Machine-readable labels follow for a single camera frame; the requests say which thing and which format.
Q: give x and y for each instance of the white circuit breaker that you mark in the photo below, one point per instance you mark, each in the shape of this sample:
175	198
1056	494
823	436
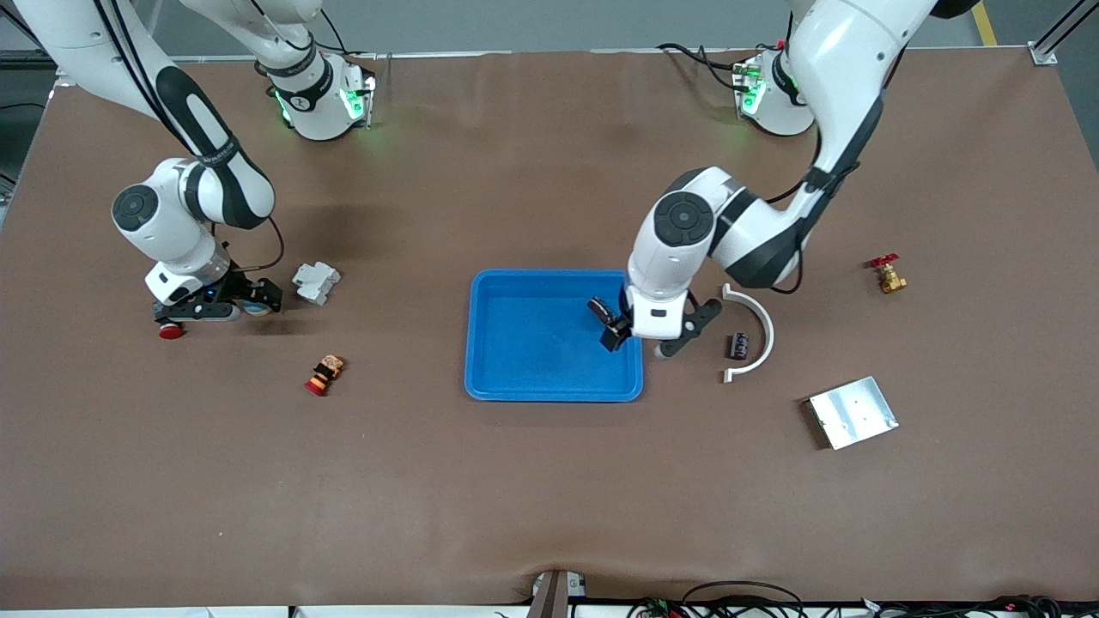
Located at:
315	283

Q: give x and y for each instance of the aluminium frame beam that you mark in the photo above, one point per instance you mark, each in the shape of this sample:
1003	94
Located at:
1056	30

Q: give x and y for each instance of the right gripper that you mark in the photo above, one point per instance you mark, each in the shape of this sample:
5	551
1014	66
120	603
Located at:
238	287

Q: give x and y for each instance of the white curved plastic bracket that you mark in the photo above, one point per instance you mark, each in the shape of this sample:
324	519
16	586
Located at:
767	330

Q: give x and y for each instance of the blue bell with white top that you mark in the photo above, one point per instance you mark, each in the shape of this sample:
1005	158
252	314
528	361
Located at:
258	311

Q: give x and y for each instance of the orange red push button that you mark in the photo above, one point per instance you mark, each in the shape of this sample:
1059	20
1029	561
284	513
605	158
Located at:
326	373

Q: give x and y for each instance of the black red emergency push button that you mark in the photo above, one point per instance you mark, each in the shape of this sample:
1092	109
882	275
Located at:
172	331

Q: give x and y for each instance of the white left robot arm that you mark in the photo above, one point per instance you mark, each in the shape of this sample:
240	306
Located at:
687	223

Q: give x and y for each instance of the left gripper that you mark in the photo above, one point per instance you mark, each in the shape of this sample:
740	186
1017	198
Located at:
615	328

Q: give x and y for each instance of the silver metal plate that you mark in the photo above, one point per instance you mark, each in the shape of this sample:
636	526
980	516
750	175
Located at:
854	412

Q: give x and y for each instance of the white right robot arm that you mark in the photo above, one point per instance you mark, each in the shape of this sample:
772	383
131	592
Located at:
172	223

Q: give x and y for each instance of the grey metal table clamp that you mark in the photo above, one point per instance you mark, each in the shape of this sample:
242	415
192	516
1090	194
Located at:
554	596

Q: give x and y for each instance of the blue plastic tray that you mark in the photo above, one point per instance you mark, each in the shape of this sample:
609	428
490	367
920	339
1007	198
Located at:
532	360

